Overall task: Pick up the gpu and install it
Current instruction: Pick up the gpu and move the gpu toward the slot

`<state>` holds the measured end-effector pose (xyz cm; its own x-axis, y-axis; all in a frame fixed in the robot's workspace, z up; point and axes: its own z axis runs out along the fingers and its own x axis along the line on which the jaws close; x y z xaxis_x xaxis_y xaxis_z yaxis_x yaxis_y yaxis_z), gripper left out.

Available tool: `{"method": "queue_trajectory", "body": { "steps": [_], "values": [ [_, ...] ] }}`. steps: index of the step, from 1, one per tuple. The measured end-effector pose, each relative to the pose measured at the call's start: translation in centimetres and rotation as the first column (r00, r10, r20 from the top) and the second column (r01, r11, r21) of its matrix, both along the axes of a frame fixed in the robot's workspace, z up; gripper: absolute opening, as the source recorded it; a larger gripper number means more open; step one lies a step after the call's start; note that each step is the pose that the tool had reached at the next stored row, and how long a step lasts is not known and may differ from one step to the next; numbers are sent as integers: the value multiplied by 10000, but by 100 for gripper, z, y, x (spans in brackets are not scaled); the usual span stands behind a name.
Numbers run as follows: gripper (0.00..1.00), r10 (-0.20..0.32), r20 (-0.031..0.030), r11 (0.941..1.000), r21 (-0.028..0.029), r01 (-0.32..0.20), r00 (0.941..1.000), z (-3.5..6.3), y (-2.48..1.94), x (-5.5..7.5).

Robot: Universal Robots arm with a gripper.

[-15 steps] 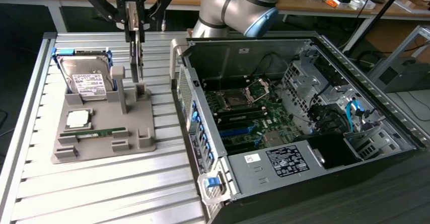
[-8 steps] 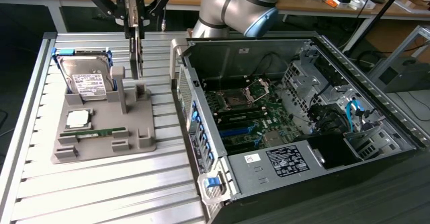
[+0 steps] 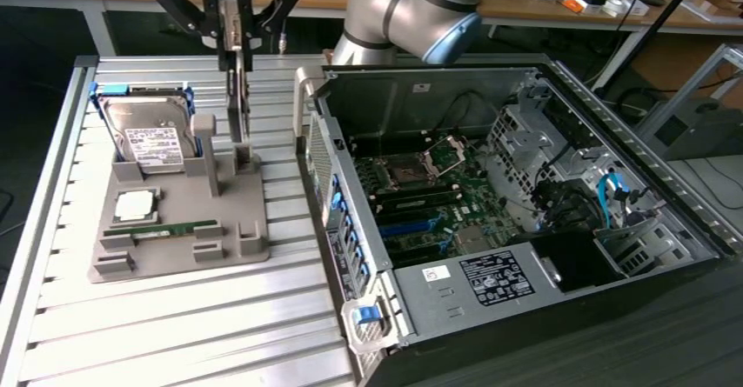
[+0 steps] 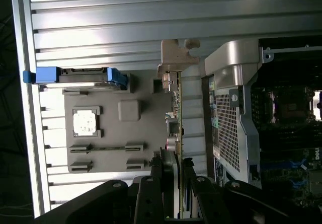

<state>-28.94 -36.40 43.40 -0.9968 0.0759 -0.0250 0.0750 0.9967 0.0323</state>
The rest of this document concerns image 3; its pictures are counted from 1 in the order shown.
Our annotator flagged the CPU socket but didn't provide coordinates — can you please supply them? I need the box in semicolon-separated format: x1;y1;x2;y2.
380;156;434;186

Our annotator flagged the silver CPU chip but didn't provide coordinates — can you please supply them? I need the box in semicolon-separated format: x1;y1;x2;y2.
112;189;162;225

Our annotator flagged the black open PC case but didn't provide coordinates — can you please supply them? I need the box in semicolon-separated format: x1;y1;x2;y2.
292;54;743;387

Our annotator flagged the beige case corner fixture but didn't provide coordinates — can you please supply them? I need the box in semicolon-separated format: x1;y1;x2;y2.
292;65;332;138

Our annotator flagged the white small box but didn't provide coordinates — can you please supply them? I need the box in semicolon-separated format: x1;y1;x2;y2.
600;0;650;18

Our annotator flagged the grey plastic parts rack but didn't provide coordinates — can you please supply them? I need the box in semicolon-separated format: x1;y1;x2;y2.
85;112;274;284

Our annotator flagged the blue expansion slot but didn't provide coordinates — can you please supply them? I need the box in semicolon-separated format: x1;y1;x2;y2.
379;220;434;237

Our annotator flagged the green Dell motherboard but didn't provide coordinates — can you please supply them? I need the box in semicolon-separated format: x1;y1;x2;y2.
354;137;524;266

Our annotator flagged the black low-profile graphics card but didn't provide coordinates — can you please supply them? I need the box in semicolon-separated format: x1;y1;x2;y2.
219;0;255;144

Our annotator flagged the blue SATA wire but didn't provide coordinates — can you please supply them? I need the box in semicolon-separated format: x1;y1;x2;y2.
595;171;631;231

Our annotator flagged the silver chipset heatsink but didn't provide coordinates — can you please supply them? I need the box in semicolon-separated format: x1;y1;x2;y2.
455;225;487;251

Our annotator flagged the grey power supply unit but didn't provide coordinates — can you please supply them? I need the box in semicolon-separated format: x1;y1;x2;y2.
391;243;551;318

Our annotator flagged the aluminium profile frame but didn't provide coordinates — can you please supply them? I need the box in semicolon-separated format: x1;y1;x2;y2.
635;43;743;117

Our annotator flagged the silver slotted disk bay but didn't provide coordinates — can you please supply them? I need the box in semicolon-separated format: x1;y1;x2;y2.
591;219;684;277

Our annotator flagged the hard disk in blue caddy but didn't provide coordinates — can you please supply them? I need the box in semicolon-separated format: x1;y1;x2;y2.
87;81;204;175

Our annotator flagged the silver socket cover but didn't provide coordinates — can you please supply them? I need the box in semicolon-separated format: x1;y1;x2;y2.
423;137;470;175

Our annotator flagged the green RAM stick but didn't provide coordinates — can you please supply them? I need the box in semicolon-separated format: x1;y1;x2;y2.
119;221;218;239

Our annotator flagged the dark grey computer tower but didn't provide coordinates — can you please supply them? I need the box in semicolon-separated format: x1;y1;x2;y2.
652;97;743;161

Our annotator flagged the translucent case corner fixture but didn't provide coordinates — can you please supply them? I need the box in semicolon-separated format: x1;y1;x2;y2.
342;302;396;356

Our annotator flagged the silver perforated drive cage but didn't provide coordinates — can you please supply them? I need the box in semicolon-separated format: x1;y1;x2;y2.
484;99;582;188

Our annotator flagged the black stand pole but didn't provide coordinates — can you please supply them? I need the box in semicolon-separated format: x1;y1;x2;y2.
591;0;711;99

